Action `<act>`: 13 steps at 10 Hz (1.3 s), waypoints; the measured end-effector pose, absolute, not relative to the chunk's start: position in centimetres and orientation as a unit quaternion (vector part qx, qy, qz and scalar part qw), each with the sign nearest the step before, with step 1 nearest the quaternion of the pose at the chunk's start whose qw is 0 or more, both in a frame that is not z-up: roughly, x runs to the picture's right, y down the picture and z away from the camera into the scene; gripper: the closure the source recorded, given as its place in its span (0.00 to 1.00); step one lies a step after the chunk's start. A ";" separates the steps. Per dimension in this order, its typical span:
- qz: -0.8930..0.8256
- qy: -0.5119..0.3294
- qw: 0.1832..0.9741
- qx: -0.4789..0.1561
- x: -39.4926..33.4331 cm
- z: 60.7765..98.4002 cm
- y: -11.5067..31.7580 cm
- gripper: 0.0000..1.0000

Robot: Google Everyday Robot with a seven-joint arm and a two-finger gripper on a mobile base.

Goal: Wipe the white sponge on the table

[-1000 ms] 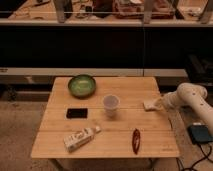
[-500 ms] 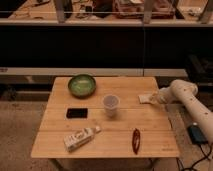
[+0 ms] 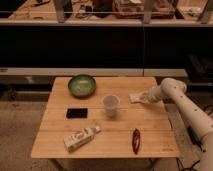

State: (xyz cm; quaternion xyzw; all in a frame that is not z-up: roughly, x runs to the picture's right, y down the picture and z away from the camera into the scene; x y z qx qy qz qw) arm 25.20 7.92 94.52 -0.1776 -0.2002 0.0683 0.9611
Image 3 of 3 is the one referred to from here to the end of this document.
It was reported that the green bowl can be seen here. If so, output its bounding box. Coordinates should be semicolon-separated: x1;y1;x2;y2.
68;74;96;98

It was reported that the clear plastic cup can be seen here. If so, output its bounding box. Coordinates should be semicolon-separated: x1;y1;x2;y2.
103;95;120;117

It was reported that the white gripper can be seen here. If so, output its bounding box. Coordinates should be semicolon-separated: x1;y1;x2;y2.
140;87;162;103

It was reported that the black cable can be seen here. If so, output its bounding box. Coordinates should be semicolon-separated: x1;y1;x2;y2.
175;156;203;171

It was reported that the cluttered wooden shelf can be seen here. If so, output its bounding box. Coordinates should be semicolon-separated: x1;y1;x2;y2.
0;0;213;26

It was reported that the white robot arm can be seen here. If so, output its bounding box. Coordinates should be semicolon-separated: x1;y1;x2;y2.
139;78;213;171

